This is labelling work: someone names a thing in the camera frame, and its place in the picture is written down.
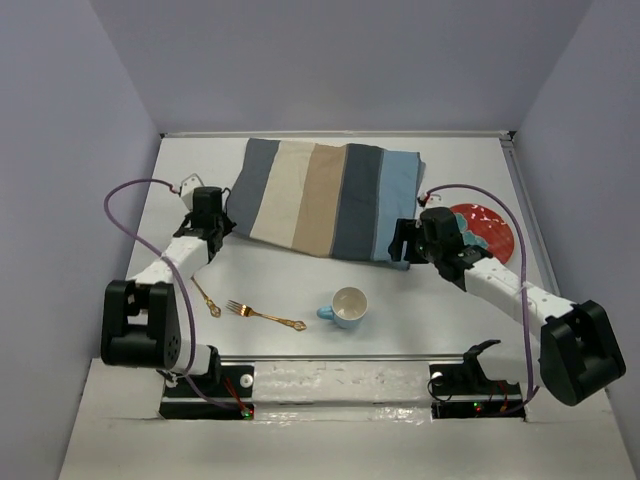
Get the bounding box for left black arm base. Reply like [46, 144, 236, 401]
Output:
[157, 363, 255, 421]

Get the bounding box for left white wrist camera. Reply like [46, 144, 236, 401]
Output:
[174, 173, 204, 211]

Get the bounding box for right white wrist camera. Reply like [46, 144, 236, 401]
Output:
[417, 192, 442, 209]

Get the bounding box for gold spoon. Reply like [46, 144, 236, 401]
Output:
[191, 277, 221, 318]

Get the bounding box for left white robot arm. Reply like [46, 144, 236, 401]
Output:
[100, 183, 234, 395]

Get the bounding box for striped cloth placemat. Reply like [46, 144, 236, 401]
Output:
[226, 138, 426, 263]

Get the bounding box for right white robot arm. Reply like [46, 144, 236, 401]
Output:
[388, 207, 626, 406]

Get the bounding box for light blue mug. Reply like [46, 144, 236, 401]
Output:
[316, 287, 368, 330]

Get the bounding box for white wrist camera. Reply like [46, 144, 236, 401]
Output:
[417, 192, 442, 209]
[174, 173, 204, 211]

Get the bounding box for red and teal plate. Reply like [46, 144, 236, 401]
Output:
[451, 203, 515, 264]

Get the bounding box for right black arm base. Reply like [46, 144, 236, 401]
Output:
[427, 340, 526, 420]

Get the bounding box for gold fork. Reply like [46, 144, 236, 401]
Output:
[226, 300, 307, 332]

